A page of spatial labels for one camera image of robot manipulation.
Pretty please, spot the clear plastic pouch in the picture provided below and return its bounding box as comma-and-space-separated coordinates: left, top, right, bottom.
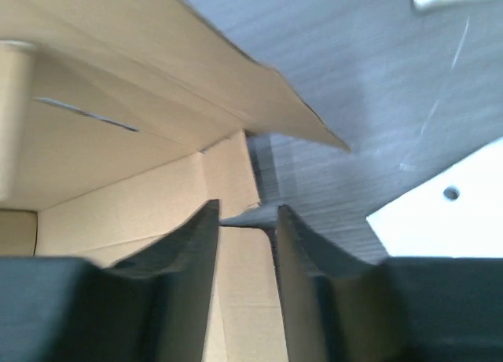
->
366, 139, 502, 258

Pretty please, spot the brown cardboard sheet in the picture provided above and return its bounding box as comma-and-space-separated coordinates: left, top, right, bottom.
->
1, 0, 346, 361

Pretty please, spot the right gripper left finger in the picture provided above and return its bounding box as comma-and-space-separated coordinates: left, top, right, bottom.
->
1, 199, 219, 361

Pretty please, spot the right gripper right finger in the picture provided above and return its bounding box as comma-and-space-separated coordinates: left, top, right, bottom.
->
277, 206, 502, 361

